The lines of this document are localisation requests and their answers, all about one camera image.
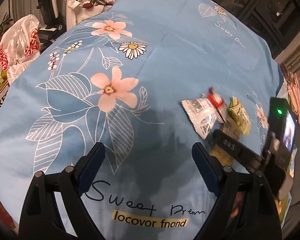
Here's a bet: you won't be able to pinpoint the red white snack packet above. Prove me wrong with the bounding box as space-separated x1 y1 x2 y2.
207 87 228 123

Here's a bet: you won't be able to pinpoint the clear cracker packet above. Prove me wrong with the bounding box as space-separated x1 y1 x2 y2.
211 119 241 166

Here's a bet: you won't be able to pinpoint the dark cabinet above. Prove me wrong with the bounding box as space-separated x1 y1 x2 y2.
212 0 300 58

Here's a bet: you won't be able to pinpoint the light blue floral cloth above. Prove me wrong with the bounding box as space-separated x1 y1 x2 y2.
0 0 283 239

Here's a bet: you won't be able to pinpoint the light green snack packet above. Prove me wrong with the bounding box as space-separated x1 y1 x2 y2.
228 96 251 135

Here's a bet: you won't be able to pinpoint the folded pink purple fabrics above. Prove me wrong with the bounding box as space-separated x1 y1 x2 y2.
280 63 300 124

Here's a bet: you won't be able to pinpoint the white silver snack packet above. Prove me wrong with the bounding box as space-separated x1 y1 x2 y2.
181 96 222 139

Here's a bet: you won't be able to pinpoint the white red plastic bag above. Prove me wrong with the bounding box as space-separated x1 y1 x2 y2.
0 14 40 83

